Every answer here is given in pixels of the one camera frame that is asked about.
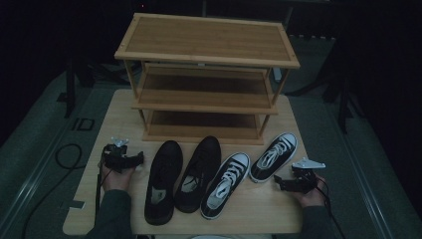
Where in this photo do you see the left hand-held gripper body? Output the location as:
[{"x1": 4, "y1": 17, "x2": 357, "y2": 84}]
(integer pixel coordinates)
[{"x1": 103, "y1": 136, "x2": 134, "y2": 174}]

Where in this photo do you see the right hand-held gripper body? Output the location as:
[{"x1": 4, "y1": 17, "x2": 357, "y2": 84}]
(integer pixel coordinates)
[{"x1": 288, "y1": 156, "x2": 326, "y2": 195}]

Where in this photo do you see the black mesh shoe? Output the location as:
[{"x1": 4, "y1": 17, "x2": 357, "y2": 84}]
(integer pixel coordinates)
[
  {"x1": 143, "y1": 139, "x2": 184, "y2": 227},
  {"x1": 173, "y1": 134, "x2": 223, "y2": 214}
]

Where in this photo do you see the three-tier wooden shoe rack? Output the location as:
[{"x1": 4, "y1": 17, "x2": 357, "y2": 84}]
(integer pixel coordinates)
[{"x1": 113, "y1": 12, "x2": 302, "y2": 146}]

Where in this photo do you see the person's right hand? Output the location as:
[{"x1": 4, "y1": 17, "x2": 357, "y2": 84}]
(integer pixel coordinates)
[{"x1": 291, "y1": 174, "x2": 328, "y2": 209}]

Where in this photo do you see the black and white canvas sneaker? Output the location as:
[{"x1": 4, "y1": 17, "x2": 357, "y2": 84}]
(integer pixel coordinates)
[
  {"x1": 248, "y1": 131, "x2": 299, "y2": 184},
  {"x1": 199, "y1": 151, "x2": 252, "y2": 221}
]

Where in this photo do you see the black metal stand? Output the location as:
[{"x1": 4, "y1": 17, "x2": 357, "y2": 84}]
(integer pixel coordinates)
[
  {"x1": 55, "y1": 58, "x2": 98, "y2": 120},
  {"x1": 320, "y1": 74, "x2": 364, "y2": 134}
]

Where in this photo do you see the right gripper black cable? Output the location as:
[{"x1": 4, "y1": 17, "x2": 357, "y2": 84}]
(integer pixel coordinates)
[{"x1": 315, "y1": 176, "x2": 346, "y2": 239}]

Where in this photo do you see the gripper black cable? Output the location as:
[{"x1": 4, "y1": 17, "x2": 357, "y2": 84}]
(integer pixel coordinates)
[
  {"x1": 95, "y1": 161, "x2": 105, "y2": 218},
  {"x1": 315, "y1": 176, "x2": 346, "y2": 239}
]

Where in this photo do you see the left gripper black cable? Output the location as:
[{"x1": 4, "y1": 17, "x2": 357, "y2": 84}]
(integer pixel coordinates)
[{"x1": 95, "y1": 161, "x2": 105, "y2": 218}]

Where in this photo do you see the black floor cable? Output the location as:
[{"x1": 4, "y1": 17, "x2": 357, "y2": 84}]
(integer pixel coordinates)
[{"x1": 20, "y1": 142, "x2": 85, "y2": 239}]

